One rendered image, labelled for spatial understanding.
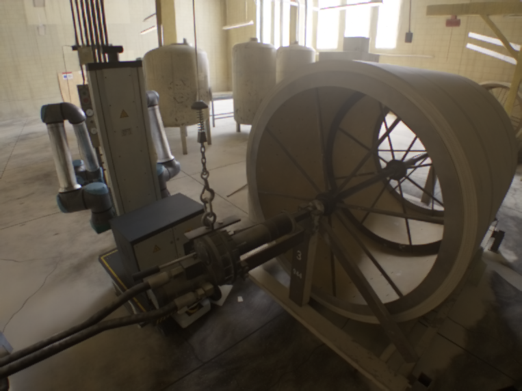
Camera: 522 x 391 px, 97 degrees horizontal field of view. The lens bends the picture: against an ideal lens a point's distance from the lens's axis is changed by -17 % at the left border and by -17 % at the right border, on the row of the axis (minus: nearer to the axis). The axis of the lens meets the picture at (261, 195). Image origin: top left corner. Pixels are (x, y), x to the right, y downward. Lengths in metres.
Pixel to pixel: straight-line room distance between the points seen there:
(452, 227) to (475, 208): 0.13
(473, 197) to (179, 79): 5.14
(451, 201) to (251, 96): 6.10
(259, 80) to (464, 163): 6.09
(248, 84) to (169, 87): 2.16
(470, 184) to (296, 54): 6.89
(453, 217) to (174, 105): 5.13
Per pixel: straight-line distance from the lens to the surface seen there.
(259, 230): 1.35
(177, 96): 5.66
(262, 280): 2.20
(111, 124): 1.89
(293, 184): 2.60
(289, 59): 7.85
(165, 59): 5.68
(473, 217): 1.38
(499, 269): 3.43
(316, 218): 1.57
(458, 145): 1.31
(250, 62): 6.98
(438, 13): 7.87
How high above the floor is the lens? 1.71
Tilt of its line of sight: 26 degrees down
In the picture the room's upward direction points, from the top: straight up
